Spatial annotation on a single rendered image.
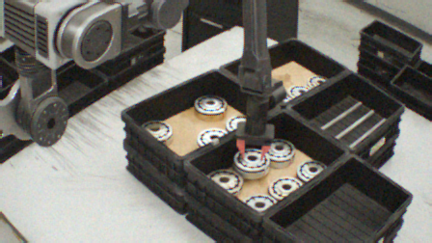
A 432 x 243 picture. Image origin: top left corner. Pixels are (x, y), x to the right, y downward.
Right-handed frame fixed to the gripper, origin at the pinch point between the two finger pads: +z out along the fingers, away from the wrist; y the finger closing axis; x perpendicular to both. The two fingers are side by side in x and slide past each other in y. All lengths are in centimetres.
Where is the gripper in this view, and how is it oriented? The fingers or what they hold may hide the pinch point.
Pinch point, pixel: (252, 156)
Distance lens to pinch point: 179.2
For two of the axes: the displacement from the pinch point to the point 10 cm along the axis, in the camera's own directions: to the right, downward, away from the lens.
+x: -0.8, 5.6, -8.3
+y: -10.0, -0.8, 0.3
